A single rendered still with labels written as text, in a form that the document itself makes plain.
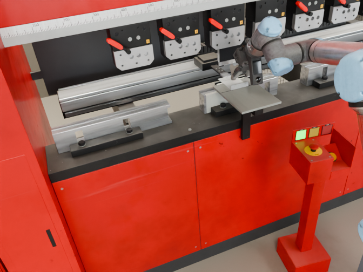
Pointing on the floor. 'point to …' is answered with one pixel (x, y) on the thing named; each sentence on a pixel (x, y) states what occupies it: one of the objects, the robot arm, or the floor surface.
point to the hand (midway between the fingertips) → (240, 77)
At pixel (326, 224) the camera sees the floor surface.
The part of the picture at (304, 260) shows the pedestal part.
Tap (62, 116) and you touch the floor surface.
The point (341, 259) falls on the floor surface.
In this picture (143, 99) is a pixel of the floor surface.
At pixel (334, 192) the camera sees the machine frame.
